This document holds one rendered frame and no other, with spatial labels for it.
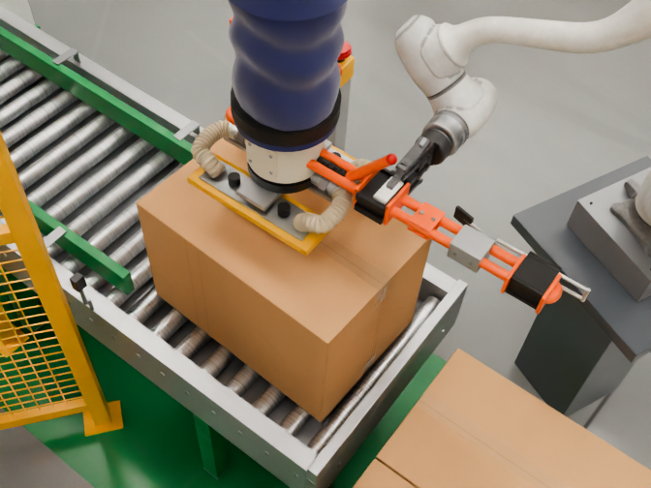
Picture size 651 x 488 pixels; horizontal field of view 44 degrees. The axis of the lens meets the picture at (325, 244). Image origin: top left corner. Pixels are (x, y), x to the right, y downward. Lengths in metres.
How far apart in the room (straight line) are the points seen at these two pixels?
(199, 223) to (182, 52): 2.02
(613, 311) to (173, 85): 2.25
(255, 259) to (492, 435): 0.77
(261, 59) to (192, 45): 2.43
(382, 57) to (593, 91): 0.98
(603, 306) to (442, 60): 0.79
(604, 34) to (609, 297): 0.76
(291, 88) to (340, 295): 0.51
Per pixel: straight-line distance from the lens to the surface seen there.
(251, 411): 2.05
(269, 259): 1.85
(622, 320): 2.16
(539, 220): 2.29
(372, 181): 1.66
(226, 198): 1.79
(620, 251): 2.17
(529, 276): 1.57
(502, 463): 2.11
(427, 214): 1.62
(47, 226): 2.40
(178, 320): 2.25
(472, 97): 1.82
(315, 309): 1.77
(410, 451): 2.08
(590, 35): 1.72
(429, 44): 1.77
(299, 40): 1.44
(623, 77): 4.05
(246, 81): 1.54
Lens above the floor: 2.44
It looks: 53 degrees down
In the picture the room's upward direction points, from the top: 4 degrees clockwise
